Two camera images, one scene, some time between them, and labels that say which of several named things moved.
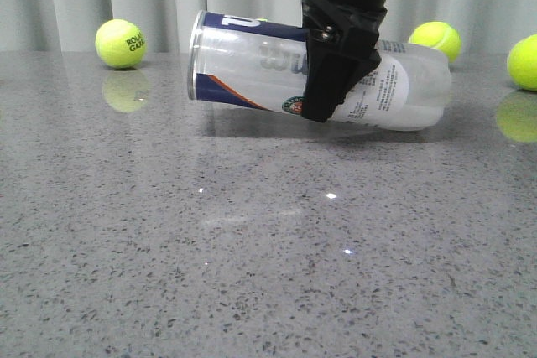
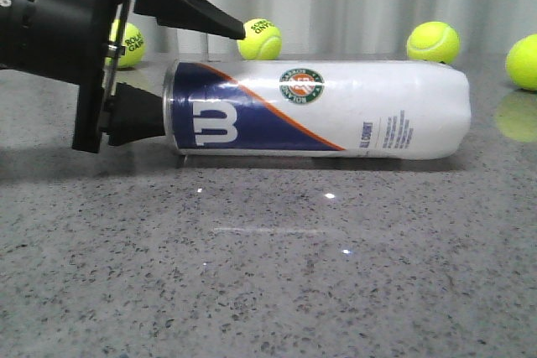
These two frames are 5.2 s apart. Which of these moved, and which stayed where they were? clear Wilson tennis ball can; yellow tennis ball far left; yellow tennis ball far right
Moved: clear Wilson tennis ball can
Stayed: yellow tennis ball far right; yellow tennis ball far left
